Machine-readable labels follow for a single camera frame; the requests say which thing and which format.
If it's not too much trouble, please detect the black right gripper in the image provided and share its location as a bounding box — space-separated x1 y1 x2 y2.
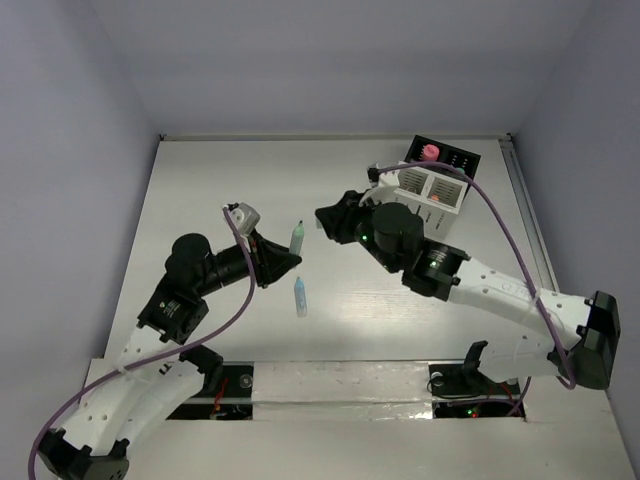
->
318 187 401 273

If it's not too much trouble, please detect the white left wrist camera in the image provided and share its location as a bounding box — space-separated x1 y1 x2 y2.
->
223 202 261 236

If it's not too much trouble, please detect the white front platform board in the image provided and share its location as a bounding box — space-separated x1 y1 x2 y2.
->
59 352 629 480

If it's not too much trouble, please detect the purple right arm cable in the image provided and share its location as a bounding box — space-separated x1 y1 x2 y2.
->
377 160 579 419

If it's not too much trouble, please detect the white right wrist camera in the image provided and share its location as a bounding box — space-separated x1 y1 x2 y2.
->
363 164 400 204

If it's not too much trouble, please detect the blue pencil-shaped highlighter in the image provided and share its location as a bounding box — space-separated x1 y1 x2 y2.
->
294 277 308 318

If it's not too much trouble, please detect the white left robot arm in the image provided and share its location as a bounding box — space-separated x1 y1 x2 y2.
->
27 228 302 479

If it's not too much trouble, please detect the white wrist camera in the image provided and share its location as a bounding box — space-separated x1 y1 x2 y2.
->
363 164 400 204
223 202 261 236

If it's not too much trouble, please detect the pink tape roll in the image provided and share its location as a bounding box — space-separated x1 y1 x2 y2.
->
421 144 440 161

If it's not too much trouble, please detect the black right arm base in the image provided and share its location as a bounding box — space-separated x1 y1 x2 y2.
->
426 341 526 419

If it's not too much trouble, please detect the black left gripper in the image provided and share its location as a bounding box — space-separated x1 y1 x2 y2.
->
198 227 302 295

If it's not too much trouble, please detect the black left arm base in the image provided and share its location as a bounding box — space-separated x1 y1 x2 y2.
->
168 363 254 421

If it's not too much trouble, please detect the green pencil-shaped highlighter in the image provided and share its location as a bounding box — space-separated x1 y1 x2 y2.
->
289 220 305 256

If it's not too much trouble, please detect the white black desk organizer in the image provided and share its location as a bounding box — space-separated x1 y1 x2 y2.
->
389 135 481 241

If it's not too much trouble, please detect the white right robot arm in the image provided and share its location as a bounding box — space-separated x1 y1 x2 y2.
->
315 190 621 392

